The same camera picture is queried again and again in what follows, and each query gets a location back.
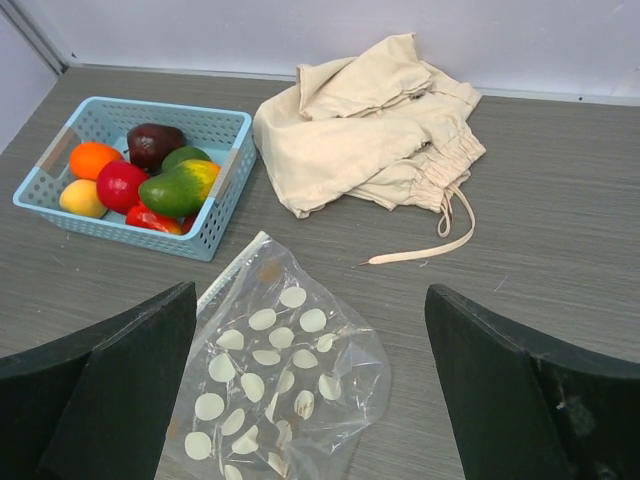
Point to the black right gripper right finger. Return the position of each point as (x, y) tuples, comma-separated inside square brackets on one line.
[(526, 405)]

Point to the fake dark purple plum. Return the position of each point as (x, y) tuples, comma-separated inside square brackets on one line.
[(188, 222)]

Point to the fake red pear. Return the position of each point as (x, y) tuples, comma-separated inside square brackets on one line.
[(142, 217)]

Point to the clear zip top bag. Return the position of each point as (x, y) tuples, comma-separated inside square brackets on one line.
[(282, 377)]

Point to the fake dark purple eggplant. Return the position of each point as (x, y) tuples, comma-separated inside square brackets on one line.
[(150, 143)]

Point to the light blue perforated basket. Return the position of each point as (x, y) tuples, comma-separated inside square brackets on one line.
[(225, 135)]

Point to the fake yellow peach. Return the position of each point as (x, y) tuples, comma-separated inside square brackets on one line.
[(81, 198)]

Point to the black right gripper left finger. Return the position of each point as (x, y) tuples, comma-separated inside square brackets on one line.
[(97, 403)]

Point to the fake red pomegranate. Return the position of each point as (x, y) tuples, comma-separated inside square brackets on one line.
[(117, 186)]

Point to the fake green orange mango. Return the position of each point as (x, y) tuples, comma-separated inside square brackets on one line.
[(180, 191)]

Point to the fake yellow lemon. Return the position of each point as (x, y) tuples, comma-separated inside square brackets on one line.
[(182, 154)]

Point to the beige drawstring cloth bag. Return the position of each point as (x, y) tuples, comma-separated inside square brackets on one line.
[(384, 126)]

